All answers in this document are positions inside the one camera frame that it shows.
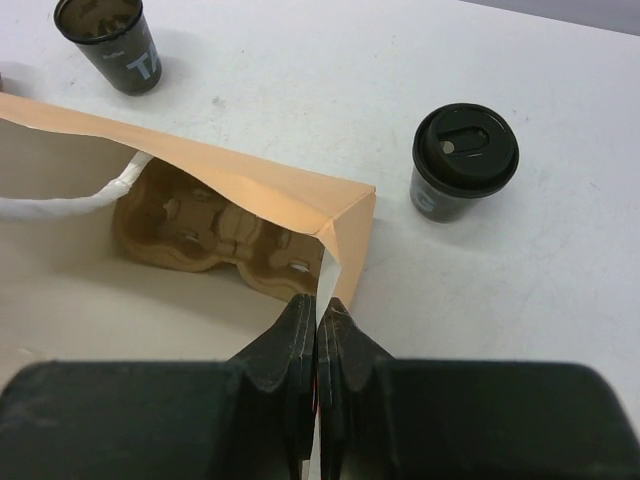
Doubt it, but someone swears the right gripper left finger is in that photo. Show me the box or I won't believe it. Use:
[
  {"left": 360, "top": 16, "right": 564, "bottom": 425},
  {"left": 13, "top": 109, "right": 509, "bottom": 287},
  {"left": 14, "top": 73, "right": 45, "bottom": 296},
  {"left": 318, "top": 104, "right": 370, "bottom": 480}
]
[{"left": 1, "top": 295, "right": 316, "bottom": 479}]

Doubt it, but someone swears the black cup lid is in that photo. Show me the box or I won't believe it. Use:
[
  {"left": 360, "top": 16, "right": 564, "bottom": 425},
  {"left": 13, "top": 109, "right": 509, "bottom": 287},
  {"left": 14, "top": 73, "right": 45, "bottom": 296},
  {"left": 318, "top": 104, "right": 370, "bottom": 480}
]
[{"left": 412, "top": 103, "right": 520, "bottom": 199}]

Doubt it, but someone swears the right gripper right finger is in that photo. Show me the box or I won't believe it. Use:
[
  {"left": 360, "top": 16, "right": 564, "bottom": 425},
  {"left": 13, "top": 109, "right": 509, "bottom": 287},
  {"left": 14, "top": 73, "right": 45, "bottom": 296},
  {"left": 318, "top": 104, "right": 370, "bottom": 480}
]
[{"left": 317, "top": 299, "right": 639, "bottom": 479}]

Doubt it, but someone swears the black takeout coffee cup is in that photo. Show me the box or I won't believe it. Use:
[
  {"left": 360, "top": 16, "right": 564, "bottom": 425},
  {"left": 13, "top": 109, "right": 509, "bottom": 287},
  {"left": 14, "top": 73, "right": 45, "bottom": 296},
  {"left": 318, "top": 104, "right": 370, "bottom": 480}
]
[{"left": 53, "top": 0, "right": 162, "bottom": 96}]

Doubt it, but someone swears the single brown cup carrier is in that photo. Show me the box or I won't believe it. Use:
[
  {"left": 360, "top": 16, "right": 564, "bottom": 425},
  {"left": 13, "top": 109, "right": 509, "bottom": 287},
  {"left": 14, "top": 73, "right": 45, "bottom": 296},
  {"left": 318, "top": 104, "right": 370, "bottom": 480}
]
[{"left": 113, "top": 159, "right": 324, "bottom": 301}]

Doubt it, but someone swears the brown paper takeout bag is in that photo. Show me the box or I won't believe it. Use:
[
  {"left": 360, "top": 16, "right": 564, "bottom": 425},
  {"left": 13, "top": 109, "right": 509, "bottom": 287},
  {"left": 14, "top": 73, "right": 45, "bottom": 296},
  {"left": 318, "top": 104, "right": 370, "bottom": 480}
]
[{"left": 1, "top": 94, "right": 376, "bottom": 381}]

